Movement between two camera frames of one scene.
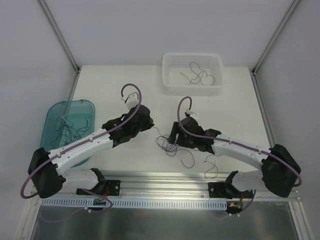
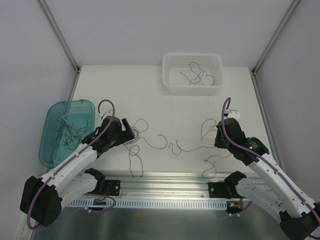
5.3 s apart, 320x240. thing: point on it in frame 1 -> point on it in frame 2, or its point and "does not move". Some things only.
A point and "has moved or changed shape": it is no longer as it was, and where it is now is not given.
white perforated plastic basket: [192, 74] does not move
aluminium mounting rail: [170, 186] does not move
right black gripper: [178, 132] -> [220, 142]
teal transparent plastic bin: [67, 121] does not move
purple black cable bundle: [171, 149] has moved or changed shape
